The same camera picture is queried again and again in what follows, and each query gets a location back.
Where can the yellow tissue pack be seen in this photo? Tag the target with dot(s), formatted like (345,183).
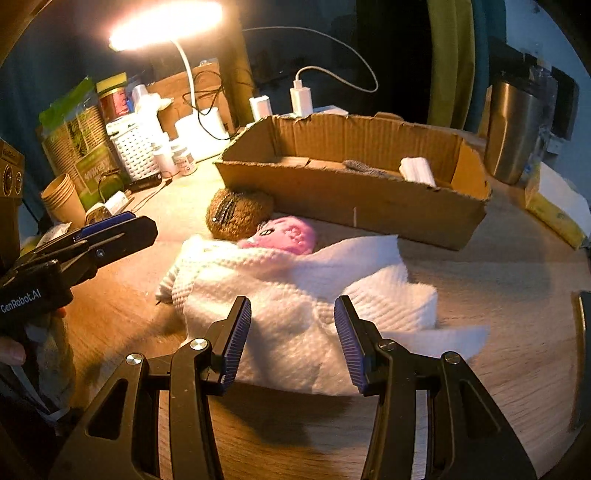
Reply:
(554,217)

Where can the pink knit toy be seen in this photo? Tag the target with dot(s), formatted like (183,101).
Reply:
(291,235)

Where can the stainless steel tumbler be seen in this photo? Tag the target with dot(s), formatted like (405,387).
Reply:
(508,138)

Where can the white desk lamp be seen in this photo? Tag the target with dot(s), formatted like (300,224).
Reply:
(203,127)

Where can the white paper towel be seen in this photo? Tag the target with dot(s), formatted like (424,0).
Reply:
(300,314)

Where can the grey dotted mesh cloth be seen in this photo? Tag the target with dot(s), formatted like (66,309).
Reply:
(367,168)

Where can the white power strip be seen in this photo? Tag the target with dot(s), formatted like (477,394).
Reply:
(330,110)

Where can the jar with red label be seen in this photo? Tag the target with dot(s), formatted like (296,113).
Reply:
(114,104)

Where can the green printed box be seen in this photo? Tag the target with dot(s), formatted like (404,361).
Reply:
(94,177)

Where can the brown padded envelope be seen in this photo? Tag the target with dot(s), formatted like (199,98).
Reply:
(173,94)

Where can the yellow-green curtain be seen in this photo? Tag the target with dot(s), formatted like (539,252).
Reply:
(455,60)
(238,60)

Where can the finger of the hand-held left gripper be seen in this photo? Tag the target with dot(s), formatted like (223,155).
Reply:
(108,222)
(129,237)

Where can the cardboard box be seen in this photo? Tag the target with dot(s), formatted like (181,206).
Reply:
(346,203)

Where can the white lattice basket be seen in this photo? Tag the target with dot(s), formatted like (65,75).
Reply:
(134,147)

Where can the white knit cloth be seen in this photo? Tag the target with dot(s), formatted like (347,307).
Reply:
(178,277)

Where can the beige knit cloth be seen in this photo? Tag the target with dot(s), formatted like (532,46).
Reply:
(51,364)

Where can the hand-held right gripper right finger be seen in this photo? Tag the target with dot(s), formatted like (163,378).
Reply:
(349,346)

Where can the brown fuzzy plush pouch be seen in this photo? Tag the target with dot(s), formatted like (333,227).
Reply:
(231,221)

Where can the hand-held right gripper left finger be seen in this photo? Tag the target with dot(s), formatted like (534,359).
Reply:
(236,344)

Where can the small white bottle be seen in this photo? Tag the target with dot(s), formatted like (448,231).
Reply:
(162,160)
(184,161)

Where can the green printed bag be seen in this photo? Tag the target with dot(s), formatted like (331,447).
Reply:
(69,134)

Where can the person's left hand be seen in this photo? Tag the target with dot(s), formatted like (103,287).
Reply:
(10,353)

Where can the stack of paper cups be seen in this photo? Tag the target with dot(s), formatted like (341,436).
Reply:
(62,201)

